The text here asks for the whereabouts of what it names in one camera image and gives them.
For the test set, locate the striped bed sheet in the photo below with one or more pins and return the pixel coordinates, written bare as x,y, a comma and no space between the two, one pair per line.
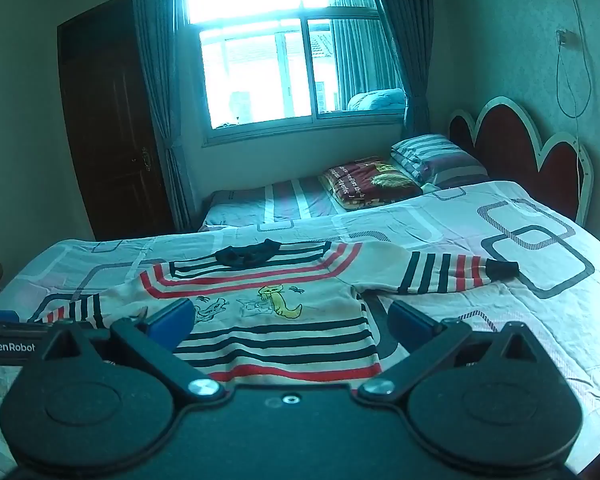
280,200

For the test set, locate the striped cartoon print sweater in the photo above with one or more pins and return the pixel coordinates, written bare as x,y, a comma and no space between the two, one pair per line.
280,345

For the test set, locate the white geometric print bed sheet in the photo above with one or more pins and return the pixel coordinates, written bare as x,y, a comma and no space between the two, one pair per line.
505,260

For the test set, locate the red printed folded blanket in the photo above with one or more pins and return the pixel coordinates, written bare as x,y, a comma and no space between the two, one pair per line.
370,182

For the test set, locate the red scalloped headboard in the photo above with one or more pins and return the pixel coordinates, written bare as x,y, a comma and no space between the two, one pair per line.
510,145

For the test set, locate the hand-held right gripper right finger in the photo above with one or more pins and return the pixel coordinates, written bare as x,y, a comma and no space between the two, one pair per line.
410,324

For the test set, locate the folded blue quilt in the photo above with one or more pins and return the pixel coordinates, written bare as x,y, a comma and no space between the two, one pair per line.
377,100

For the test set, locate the blue curtain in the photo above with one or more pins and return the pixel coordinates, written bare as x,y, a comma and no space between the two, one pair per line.
405,35
160,85

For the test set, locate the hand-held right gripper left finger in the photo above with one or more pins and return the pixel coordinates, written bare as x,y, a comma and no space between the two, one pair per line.
172,317

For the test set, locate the window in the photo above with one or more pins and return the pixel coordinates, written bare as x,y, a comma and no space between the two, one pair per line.
260,75

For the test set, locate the dark wooden door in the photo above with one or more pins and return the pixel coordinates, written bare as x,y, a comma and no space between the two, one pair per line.
110,125

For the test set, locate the wall socket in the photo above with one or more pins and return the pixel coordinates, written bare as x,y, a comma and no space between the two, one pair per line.
566,39

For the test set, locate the striped pillow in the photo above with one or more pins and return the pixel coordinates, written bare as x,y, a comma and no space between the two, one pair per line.
435,160

